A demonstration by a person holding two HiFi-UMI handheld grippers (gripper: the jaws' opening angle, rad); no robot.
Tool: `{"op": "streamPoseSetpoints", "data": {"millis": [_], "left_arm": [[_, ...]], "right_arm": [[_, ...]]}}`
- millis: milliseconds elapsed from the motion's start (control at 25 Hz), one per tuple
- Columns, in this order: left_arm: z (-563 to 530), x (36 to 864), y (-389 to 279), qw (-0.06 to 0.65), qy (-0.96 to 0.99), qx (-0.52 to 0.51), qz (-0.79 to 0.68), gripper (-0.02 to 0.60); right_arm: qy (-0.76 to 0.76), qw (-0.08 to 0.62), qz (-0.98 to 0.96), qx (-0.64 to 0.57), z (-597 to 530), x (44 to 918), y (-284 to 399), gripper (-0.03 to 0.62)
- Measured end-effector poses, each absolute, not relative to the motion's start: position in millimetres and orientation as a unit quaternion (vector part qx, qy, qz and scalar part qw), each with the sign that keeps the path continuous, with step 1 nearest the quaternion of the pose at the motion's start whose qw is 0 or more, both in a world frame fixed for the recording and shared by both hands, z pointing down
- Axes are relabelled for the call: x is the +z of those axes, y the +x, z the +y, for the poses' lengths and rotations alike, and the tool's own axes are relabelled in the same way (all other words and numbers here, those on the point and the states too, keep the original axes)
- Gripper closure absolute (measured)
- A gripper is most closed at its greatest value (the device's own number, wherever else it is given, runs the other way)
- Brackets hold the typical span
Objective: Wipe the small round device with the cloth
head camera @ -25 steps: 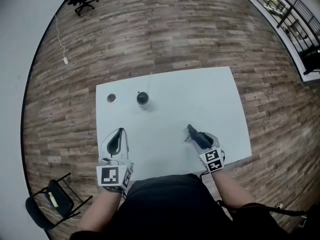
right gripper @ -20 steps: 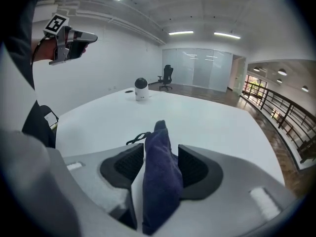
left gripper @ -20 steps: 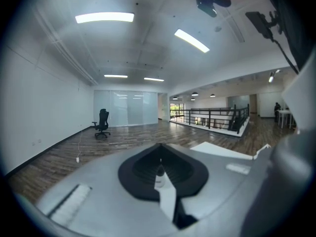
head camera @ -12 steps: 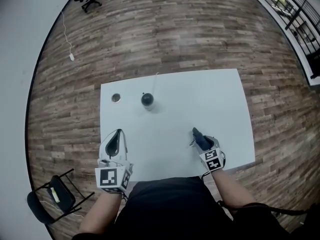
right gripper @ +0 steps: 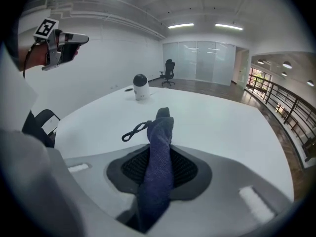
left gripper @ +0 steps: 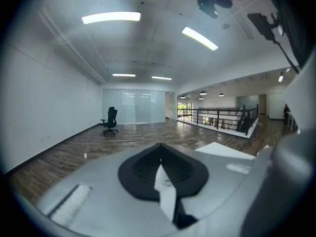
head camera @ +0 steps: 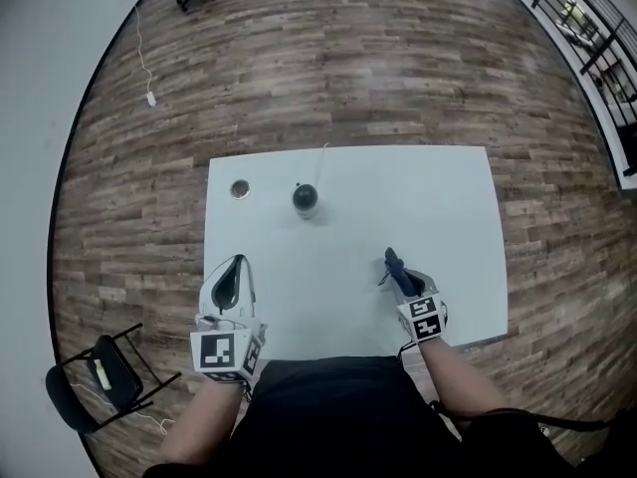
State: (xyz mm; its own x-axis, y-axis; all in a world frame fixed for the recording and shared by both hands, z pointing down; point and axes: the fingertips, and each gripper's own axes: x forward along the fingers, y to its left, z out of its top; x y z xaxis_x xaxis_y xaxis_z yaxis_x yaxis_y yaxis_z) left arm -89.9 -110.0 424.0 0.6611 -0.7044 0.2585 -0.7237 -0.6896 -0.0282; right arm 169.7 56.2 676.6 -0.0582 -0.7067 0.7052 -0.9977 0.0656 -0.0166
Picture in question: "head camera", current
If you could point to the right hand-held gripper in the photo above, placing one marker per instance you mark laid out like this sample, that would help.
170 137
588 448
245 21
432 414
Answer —
423 319

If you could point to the person's right forearm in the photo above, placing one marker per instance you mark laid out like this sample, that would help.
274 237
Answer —
460 381

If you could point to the round grey table grommet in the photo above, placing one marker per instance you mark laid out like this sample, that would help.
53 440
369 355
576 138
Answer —
241 189

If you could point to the person's left forearm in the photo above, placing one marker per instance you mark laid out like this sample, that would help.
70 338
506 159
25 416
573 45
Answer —
204 426

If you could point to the small pale yellow bottle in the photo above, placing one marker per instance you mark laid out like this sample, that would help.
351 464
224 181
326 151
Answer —
102 374

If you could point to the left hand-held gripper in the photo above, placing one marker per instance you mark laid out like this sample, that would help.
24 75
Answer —
219 351

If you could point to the black folding chair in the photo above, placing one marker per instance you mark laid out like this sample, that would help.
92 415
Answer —
84 396

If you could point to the black and white dome camera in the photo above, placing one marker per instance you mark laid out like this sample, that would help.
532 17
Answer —
305 197

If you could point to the white power adapter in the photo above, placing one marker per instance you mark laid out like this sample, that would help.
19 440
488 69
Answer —
151 99

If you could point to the black metal railing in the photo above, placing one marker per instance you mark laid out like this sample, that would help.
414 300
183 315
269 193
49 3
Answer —
597 28

